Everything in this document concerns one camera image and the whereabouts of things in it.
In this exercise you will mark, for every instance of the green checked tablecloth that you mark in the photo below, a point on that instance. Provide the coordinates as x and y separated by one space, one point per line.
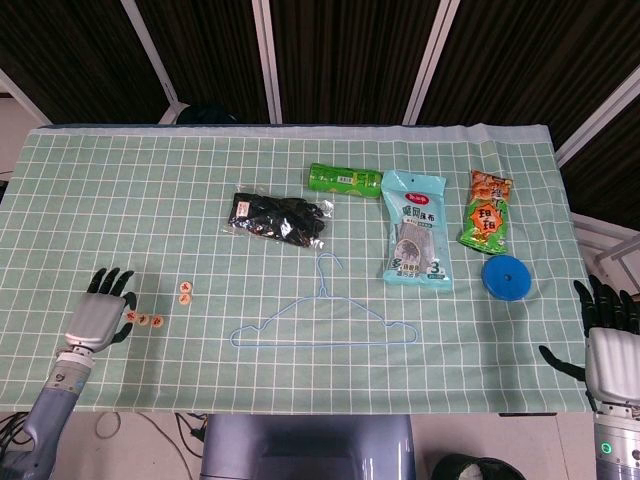
150 200

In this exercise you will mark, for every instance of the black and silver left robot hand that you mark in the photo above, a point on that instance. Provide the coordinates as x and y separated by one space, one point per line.
95 320

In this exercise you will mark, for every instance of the black gloves in clear bag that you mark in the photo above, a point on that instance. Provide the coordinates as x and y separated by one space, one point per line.
280 220

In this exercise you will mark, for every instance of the light blue cleaning cloth package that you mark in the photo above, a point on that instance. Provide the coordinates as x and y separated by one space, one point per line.
415 225

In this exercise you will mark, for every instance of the green roll pack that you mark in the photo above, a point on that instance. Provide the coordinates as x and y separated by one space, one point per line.
340 180

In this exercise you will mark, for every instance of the white metal frame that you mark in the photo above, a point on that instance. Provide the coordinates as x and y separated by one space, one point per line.
615 245

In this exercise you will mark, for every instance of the blue round disc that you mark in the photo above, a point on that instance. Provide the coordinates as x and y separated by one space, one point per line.
500 280

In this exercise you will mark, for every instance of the black trash bin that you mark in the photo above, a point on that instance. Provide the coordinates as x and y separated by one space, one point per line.
450 470

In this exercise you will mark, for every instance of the black object behind table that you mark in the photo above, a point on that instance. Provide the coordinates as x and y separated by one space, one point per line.
207 116

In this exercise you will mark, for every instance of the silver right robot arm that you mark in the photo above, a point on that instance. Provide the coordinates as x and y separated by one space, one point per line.
620 445

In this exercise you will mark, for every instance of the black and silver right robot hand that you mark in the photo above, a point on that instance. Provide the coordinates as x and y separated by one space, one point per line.
615 365

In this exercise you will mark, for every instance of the green and orange snack bag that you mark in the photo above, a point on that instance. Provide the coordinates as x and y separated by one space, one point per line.
485 220

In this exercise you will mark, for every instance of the white partition post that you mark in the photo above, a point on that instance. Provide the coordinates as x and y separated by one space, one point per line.
150 50
600 117
430 60
267 60
25 97

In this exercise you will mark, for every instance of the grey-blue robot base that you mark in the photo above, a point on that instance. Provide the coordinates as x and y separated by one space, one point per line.
300 440

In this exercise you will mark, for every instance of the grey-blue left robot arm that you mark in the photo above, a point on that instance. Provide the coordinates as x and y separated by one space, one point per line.
55 395

